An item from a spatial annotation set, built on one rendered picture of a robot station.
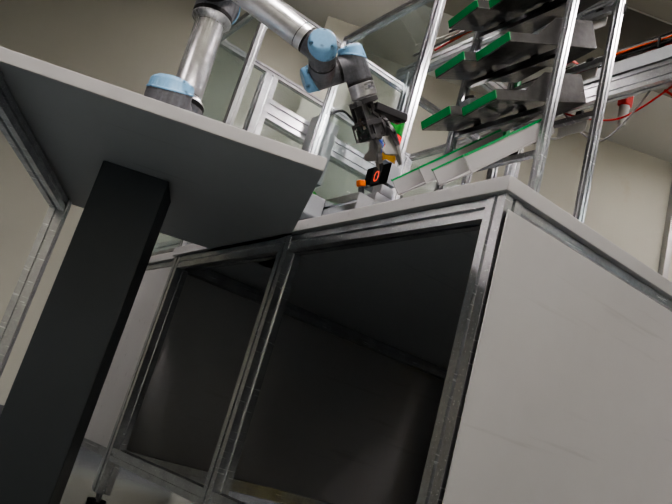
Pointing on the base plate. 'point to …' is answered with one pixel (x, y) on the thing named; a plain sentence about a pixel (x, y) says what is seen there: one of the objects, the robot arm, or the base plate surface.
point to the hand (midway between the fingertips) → (391, 164)
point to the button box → (313, 207)
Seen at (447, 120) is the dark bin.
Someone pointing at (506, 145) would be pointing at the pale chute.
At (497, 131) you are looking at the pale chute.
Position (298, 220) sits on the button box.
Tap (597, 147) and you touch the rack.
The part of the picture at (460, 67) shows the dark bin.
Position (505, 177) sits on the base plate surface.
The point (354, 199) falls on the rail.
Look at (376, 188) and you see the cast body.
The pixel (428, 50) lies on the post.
